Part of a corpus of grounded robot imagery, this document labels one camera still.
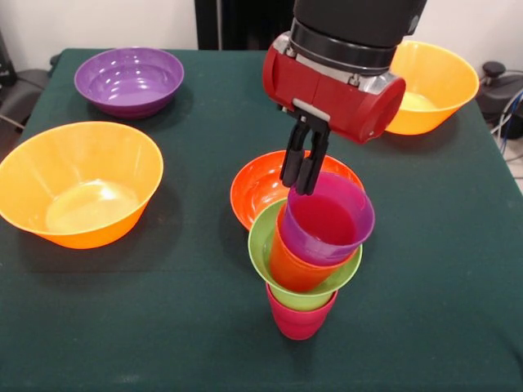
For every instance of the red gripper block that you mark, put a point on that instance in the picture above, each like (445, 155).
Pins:
(327, 98)

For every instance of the red plastic bowl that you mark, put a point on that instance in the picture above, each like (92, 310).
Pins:
(253, 188)

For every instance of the purple plastic cup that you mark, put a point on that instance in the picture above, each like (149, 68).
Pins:
(327, 220)

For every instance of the green plastic bowl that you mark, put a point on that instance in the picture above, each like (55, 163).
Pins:
(257, 245)

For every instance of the red plastic cup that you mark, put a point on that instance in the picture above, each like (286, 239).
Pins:
(294, 269)

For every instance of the green plastic cup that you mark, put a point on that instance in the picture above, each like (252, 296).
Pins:
(302, 302)

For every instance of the pink plastic cup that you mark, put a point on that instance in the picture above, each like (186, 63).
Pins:
(302, 322)

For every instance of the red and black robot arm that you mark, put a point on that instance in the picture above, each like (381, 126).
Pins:
(355, 24)

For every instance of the large orange plastic bowl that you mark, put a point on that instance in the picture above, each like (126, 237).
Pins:
(441, 90)
(77, 183)

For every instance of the purple plastic bowl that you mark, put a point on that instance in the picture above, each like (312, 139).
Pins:
(128, 90)

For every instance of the dark green table cloth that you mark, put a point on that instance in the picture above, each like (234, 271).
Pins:
(122, 326)

